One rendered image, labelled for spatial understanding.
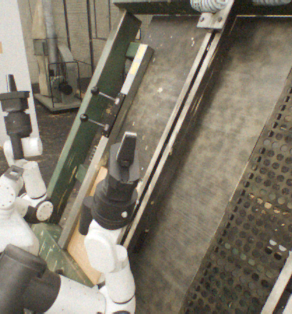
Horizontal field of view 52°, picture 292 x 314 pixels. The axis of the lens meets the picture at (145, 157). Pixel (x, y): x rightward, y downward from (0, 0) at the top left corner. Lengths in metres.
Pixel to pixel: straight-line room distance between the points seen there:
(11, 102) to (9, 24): 3.62
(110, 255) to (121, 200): 0.13
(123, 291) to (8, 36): 4.24
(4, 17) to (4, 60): 0.55
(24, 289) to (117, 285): 0.21
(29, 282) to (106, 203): 0.25
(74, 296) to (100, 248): 0.17
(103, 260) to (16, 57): 4.25
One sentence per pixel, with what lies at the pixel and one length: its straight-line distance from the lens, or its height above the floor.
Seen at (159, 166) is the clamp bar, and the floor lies 1.38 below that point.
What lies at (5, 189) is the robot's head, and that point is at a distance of 0.83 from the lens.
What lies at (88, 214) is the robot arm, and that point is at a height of 1.44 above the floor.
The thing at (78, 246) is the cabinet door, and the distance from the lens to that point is 1.36.
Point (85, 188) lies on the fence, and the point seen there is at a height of 1.15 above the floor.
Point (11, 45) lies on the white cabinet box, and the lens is 4.74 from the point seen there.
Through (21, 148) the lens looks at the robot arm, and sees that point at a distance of 1.12.
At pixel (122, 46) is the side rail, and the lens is 1.53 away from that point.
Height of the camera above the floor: 1.84
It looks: 26 degrees down
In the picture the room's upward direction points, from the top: straight up
